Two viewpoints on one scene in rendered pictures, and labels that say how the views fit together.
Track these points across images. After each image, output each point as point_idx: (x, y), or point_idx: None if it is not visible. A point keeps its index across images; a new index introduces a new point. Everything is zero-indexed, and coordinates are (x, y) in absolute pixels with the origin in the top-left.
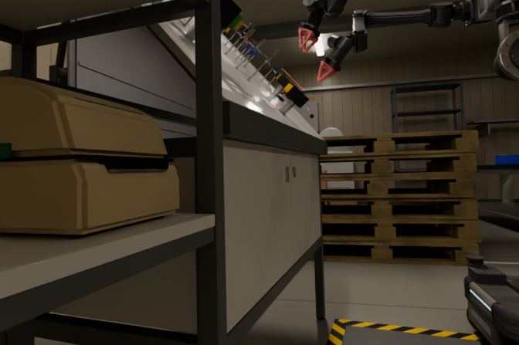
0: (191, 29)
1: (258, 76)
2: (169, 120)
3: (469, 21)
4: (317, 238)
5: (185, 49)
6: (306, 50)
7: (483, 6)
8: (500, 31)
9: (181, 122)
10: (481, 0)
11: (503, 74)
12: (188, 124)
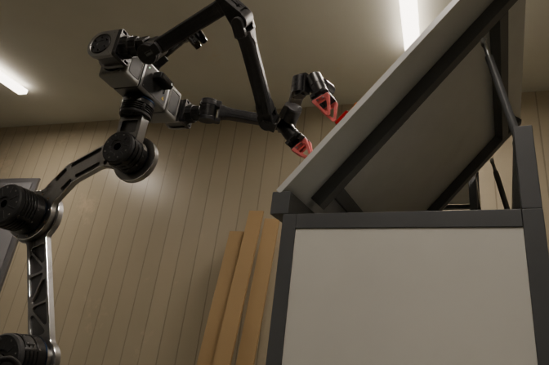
0: None
1: None
2: (517, 208)
3: (122, 60)
4: None
5: None
6: (325, 113)
7: (137, 75)
8: (142, 123)
9: (513, 198)
10: (136, 64)
11: (131, 161)
12: (515, 190)
